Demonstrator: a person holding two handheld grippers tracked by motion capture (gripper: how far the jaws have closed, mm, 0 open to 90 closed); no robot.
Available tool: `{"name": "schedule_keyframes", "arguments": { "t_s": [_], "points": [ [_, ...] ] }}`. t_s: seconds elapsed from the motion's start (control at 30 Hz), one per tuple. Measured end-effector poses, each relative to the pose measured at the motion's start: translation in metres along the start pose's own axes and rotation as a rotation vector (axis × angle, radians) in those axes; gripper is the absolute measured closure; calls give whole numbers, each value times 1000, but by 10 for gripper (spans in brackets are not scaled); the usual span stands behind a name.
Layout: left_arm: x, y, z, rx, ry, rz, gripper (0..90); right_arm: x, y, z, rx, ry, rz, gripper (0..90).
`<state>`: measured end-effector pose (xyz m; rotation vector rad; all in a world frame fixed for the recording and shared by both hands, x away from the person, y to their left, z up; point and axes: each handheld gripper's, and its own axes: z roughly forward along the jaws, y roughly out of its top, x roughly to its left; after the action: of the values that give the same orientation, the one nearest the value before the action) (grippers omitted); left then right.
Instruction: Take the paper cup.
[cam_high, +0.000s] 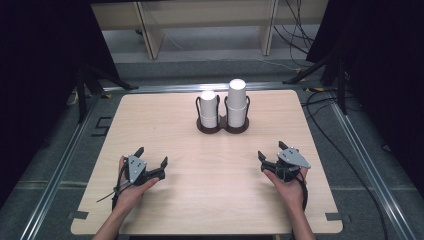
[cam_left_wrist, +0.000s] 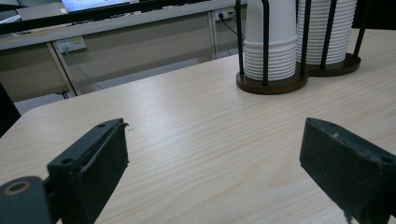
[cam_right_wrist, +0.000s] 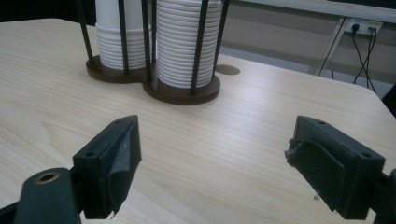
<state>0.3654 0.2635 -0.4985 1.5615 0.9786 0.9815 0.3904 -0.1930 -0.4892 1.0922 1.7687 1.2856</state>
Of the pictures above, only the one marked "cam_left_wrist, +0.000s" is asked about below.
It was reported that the stack of white paper cups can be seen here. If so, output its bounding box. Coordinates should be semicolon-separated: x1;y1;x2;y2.
243;0;299;82

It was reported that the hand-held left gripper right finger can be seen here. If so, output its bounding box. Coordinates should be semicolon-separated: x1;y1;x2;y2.
299;117;396;224

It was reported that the right white cup stack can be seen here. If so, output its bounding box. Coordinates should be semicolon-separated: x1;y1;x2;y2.
295;0;359;65

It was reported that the grey power cable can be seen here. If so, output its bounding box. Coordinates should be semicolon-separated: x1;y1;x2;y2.
63;49;98;91

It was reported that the dark wooden cup holder rack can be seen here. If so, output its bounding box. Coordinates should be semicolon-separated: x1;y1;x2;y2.
234;0;372;95

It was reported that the beige office desk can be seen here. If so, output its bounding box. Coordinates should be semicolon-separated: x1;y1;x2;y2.
0;0;248;104

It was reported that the computer monitor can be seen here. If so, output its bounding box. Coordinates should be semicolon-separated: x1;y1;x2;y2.
60;0;132;13

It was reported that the black power cable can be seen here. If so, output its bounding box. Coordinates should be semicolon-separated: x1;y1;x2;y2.
219;12;246;41

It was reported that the white wall socket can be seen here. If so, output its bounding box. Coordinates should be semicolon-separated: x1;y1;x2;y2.
213;7;236;21

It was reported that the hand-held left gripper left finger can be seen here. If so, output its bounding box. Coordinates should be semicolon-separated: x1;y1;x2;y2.
46;118;130;224

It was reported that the white power strip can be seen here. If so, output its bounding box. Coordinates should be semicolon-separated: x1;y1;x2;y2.
54;36;88;53

